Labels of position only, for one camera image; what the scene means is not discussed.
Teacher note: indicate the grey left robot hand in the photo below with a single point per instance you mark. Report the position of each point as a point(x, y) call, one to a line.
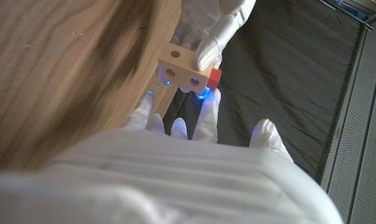
point(213, 28)

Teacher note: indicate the red headed screw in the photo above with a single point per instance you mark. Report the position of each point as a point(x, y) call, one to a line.
point(214, 78)

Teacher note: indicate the black backdrop cloth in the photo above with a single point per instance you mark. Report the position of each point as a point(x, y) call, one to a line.
point(284, 77)

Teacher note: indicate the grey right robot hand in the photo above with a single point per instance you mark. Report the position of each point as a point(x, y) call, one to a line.
point(163, 180)

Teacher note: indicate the small red-capped bottle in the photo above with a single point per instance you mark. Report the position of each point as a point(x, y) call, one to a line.
point(183, 70)

